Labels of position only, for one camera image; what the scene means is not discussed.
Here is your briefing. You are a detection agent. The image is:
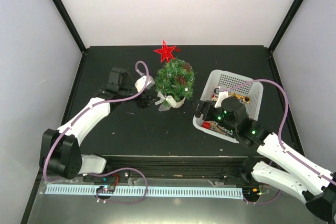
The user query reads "clear battery box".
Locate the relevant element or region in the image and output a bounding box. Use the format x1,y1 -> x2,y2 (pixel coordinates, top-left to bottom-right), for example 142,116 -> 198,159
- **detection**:
158,104 -> 171,112

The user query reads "silver glitter ornament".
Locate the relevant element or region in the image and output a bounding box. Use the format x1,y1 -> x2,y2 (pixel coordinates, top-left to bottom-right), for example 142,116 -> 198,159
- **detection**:
155,92 -> 177,108

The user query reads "brown pine cone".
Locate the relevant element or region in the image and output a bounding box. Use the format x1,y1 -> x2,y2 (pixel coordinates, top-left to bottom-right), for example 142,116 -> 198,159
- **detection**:
175,75 -> 187,86
182,62 -> 192,72

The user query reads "white ball light string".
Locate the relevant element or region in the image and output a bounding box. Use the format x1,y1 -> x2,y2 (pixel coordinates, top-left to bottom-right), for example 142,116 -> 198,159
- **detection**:
161,68 -> 195,93

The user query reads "red star ornament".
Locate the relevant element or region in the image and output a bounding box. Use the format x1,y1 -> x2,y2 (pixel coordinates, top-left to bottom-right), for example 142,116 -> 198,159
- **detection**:
153,40 -> 181,63

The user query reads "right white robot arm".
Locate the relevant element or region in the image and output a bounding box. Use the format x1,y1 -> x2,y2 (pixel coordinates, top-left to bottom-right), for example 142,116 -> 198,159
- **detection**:
195,97 -> 335,222

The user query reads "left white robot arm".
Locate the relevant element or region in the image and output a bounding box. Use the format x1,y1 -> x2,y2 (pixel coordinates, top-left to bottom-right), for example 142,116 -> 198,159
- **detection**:
39,68 -> 159,182

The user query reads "white tree pot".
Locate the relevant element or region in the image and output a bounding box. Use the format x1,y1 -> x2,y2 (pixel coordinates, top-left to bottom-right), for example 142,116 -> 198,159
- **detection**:
169,98 -> 185,109

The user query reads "small green christmas tree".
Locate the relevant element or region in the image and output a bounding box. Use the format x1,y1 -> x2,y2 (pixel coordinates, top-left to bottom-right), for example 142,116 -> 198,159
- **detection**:
154,59 -> 195,101

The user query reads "red gift box ornament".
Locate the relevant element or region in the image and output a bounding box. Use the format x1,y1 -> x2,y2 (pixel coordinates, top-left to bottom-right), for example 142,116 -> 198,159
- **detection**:
202,121 -> 212,130

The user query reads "white perforated plastic basket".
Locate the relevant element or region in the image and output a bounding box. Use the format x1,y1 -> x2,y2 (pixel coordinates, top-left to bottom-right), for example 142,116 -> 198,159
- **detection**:
193,70 -> 264,143

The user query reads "right circuit board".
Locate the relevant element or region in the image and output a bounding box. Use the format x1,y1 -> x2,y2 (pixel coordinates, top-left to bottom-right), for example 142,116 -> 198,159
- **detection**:
243,187 -> 270,196

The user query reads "circuit board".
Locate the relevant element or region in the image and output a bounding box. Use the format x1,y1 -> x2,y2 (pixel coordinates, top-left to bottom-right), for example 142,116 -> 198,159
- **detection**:
243,187 -> 270,196
96,185 -> 116,194

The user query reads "left circuit board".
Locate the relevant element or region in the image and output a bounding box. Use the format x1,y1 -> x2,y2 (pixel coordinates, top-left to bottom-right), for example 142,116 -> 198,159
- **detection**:
96,185 -> 116,194

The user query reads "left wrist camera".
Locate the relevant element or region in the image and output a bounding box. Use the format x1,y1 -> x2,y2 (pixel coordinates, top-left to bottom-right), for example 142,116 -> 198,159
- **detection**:
134,76 -> 155,93

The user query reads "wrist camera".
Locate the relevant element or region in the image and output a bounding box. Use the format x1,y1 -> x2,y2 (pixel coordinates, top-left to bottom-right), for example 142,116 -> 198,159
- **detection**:
134,76 -> 155,93
214,88 -> 229,108

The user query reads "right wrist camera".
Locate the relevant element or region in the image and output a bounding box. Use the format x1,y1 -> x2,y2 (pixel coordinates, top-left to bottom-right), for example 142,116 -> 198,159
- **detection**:
214,88 -> 229,108

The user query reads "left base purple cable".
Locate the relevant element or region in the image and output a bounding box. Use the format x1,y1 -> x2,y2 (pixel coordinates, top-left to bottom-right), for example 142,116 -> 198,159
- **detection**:
86,167 -> 148,205

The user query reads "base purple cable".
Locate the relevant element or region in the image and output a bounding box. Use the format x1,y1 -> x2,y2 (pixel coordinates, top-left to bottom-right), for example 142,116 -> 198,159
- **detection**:
244,187 -> 281,205
86,167 -> 148,205

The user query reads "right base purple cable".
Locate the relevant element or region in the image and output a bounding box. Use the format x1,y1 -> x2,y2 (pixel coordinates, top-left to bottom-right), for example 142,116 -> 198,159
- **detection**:
244,187 -> 281,205

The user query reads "white slotted cable duct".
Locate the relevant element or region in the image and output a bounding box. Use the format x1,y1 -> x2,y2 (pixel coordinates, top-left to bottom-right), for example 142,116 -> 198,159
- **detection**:
45,184 -> 243,200

